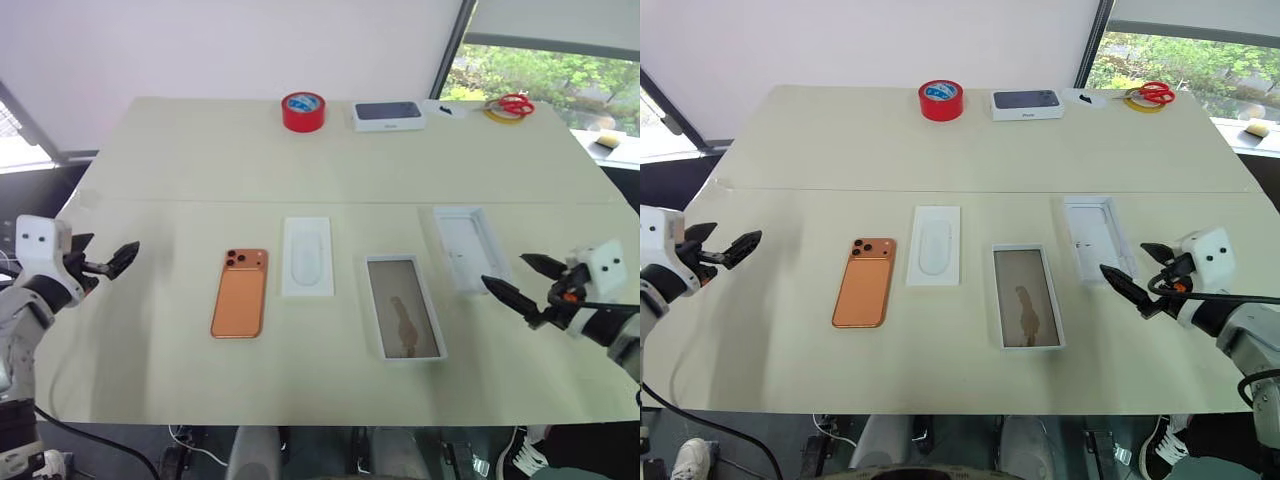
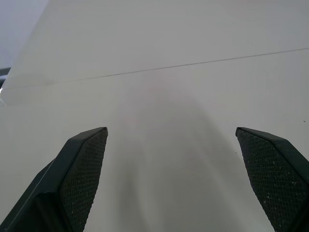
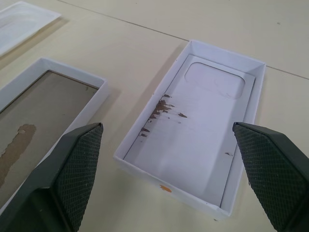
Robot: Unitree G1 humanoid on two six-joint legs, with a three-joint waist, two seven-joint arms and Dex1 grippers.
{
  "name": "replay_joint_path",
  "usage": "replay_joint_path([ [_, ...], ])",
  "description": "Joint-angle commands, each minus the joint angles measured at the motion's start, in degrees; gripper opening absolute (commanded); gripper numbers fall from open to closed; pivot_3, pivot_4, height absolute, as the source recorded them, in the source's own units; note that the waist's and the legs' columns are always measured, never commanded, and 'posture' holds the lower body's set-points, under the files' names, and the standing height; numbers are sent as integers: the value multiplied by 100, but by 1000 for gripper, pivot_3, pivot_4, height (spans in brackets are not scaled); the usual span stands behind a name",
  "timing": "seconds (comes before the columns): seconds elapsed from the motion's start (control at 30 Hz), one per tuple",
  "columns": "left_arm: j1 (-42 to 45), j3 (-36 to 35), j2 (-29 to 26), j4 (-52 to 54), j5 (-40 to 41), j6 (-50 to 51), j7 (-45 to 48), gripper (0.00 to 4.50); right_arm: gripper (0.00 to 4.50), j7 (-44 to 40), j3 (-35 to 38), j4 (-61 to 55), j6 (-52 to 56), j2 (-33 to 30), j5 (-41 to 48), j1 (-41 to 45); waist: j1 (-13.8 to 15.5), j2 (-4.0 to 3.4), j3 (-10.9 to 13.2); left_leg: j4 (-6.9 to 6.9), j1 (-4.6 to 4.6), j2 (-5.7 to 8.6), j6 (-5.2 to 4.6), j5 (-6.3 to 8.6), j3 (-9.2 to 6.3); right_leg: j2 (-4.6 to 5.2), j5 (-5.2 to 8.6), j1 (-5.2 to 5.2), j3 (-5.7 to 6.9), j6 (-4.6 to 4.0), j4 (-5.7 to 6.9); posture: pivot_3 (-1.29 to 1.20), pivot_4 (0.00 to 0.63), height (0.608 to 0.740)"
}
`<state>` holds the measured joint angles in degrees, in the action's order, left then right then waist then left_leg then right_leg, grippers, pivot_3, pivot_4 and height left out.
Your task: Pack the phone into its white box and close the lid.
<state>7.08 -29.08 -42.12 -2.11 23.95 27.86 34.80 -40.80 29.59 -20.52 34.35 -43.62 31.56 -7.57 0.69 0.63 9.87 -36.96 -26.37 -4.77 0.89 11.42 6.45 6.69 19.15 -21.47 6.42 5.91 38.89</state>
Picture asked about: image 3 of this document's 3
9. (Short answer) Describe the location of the white box lid grey inside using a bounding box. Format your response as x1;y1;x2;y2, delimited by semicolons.
0;57;108;208

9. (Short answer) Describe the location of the white moulded insert tray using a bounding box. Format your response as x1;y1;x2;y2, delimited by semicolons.
0;0;62;58

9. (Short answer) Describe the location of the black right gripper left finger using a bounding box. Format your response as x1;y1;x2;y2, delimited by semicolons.
0;122;104;232

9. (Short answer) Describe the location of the white phone box base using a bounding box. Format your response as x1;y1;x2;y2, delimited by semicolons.
113;39;267;221

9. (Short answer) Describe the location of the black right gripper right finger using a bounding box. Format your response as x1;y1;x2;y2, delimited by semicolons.
232;121;309;232

